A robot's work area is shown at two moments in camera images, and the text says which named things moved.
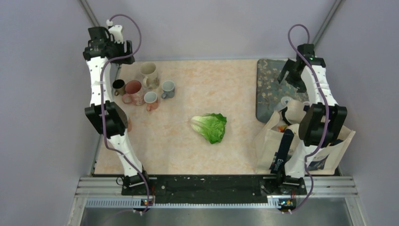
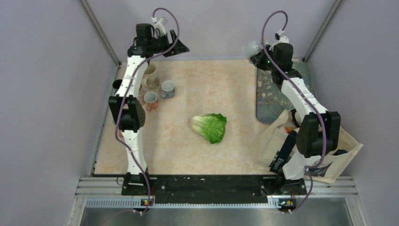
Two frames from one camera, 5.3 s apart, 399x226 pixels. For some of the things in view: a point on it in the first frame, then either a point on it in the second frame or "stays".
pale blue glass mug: x=284 y=101 -> x=252 y=47
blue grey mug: x=168 y=87 stays
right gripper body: x=293 y=77 -> x=264 y=63
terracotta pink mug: x=151 y=98 stays
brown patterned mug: x=119 y=84 stays
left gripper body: x=118 y=50 -> x=161 y=44
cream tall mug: x=152 y=79 stays
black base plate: x=212 y=189 stays
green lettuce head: x=211 y=125 stays
